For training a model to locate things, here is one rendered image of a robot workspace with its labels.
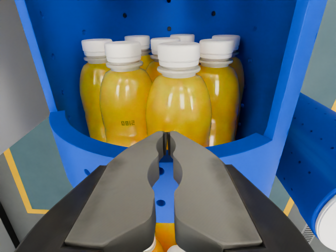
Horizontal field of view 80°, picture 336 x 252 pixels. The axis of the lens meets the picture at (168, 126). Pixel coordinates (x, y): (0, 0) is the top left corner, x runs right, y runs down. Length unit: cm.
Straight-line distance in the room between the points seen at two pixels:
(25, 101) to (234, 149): 48
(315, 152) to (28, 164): 198
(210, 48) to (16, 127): 43
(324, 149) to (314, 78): 108
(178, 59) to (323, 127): 58
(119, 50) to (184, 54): 7
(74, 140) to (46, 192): 207
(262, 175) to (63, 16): 29
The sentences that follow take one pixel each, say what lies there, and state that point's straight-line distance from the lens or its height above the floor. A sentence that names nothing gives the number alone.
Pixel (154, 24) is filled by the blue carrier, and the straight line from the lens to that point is 39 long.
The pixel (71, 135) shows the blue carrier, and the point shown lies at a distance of 20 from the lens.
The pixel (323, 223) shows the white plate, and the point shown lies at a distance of 63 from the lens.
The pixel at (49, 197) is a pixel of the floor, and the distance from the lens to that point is 230.
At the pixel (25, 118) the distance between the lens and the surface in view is 56.
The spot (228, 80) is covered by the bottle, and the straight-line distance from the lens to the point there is 24.
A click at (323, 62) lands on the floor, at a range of 168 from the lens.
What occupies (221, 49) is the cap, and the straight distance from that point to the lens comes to 24.
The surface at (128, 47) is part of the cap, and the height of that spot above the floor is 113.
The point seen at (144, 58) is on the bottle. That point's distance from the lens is 33.
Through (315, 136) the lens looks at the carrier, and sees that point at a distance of 68.
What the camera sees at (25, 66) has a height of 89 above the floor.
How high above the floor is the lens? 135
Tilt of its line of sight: 62 degrees down
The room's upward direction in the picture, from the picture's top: 178 degrees counter-clockwise
